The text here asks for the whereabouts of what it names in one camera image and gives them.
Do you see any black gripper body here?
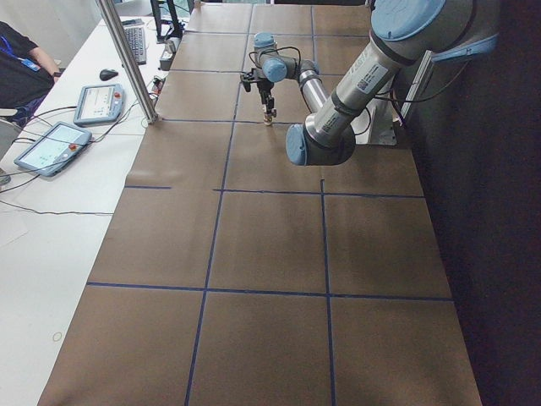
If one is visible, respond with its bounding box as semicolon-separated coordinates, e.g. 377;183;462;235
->
257;80;274;98

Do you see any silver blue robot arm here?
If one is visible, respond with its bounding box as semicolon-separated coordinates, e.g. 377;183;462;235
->
240;1;501;166

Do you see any black monitor stand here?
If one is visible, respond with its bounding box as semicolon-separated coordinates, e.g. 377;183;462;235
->
150;0;184;44

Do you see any black keyboard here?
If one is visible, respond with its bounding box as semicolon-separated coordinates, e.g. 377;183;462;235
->
123;26;147;65

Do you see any black computer mouse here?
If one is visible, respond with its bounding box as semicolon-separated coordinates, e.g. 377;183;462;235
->
99;69;118;81

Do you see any far teach pendant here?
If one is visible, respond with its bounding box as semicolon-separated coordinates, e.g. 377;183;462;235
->
73;84;124;127

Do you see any teach pendant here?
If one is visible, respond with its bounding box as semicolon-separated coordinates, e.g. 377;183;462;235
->
73;84;124;127
14;122;92;178

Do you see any brown paper table cover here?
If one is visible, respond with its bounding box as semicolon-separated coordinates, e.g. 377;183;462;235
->
40;4;481;405

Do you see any near teach pendant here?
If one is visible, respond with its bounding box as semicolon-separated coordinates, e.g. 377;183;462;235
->
14;122;92;178

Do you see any seated person black shirt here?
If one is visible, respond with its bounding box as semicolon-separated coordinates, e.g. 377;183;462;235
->
1;21;62;128

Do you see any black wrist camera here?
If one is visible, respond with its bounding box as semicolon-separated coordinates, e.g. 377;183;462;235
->
239;69;260;93

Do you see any black camera cable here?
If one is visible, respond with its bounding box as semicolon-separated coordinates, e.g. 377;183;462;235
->
248;46;303;73

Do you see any white mount base plate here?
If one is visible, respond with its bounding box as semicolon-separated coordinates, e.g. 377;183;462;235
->
363;99;397;146

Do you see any aluminium frame post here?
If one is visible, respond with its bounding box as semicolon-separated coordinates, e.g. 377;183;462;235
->
96;0;158;124

